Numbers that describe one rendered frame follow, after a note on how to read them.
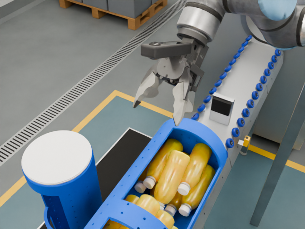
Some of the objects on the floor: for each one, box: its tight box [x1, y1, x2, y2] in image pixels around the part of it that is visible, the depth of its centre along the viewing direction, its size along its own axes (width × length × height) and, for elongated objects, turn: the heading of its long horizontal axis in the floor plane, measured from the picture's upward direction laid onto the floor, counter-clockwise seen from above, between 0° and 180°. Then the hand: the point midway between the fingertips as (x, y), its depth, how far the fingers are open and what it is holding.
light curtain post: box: [249, 82, 305, 227], centre depth 169 cm, size 6×6×170 cm
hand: (152, 114), depth 75 cm, fingers open, 12 cm apart
